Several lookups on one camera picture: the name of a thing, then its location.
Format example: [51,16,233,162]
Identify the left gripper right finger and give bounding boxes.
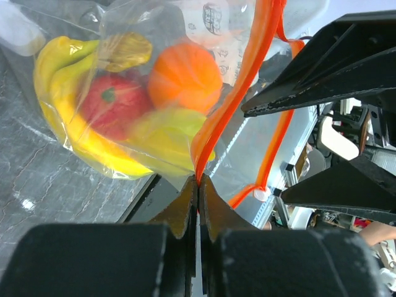
[199,176,390,296]

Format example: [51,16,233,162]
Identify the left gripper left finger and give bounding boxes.
[1,177,198,296]

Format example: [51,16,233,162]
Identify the metal clothes rack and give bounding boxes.
[1,1,46,57]

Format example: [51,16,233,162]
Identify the yellow lemon fruit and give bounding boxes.
[127,108,206,176]

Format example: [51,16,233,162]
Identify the yellow banana bunch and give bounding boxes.
[33,32,155,180]

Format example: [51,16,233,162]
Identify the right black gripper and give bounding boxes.
[241,11,395,223]

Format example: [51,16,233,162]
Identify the clear orange-zipper zip bag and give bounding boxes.
[12,0,307,226]

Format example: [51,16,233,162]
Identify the orange fruit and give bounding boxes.
[147,43,223,114]

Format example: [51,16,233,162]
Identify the red apple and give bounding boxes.
[79,74,153,142]

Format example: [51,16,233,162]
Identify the red grape bunch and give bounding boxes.
[125,67,149,87]

